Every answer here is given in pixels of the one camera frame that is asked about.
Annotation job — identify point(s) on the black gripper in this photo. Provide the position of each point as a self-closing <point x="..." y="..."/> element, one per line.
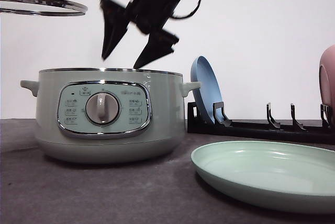
<point x="150" y="15"/>

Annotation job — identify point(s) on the glass pot lid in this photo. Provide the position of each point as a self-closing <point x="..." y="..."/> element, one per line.
<point x="43" y="7"/>

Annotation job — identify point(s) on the green plate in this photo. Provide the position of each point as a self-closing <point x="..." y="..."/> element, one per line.
<point x="282" y="175"/>

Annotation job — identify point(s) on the blue plate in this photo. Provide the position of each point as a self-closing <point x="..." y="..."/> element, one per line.
<point x="209" y="93"/>

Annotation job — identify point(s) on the green electric steamer pot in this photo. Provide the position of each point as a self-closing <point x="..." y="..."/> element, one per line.
<point x="109" y="115"/>

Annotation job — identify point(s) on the pink plate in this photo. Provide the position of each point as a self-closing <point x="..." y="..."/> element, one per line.
<point x="326" y="79"/>

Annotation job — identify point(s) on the black dish rack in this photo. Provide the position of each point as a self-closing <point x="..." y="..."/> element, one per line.
<point x="269" y="130"/>

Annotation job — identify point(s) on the black camera cable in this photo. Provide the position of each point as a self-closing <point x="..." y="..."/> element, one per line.
<point x="190" y="14"/>

